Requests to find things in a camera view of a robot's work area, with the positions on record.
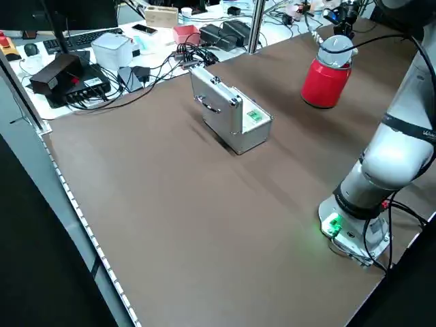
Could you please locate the red open box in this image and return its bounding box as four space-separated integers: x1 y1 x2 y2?
172 24 201 45

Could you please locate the grey power adapter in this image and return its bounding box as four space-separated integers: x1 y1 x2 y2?
117 66 144 93

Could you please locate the black arm foot cable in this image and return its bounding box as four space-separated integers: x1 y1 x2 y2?
360 199 430 273

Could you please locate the red push-button trash can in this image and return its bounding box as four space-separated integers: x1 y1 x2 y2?
300 35 359 110

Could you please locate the smartphone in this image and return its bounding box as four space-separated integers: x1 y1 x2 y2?
131 23 159 36

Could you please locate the black network switch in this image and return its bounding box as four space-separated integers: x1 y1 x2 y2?
46 63 112 109

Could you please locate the black power brick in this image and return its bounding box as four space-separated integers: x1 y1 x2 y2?
220 19 247 48
199 23 228 52

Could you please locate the silver aluminium case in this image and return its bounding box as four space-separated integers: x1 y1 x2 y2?
189 66 274 156

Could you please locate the long black cable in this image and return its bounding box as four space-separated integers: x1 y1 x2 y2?
67 54 191 119

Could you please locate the black keyboard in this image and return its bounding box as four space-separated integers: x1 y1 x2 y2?
43 28 124 55

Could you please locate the red yellow emergency stop button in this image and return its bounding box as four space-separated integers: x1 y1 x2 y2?
0 29 18 62

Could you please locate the black monitor stand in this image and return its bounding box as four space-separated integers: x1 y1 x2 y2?
42 0 91 65

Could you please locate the black cable with silver connector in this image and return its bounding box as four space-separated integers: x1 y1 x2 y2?
304 12 436 79

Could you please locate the grey table edge rail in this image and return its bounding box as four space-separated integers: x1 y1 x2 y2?
0 50 142 327

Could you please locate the black monitor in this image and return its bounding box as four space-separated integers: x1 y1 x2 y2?
0 0 119 32

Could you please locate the wooden box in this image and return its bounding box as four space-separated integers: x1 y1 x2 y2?
144 5 179 28

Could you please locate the black rectangular box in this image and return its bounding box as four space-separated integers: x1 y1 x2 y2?
29 53 83 97

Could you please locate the teal white packet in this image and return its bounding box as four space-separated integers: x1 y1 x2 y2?
131 33 153 55

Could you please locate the aluminium profile post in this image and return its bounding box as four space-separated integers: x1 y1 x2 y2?
247 0 266 55

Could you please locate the black plug adapter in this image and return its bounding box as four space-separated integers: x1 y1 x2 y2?
131 66 151 86

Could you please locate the grey usb hub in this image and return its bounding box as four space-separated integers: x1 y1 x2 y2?
172 50 200 71

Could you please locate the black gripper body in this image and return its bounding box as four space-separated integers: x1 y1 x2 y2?
339 8 358 27

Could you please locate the white cube box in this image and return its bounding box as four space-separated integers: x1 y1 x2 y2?
91 32 134 72

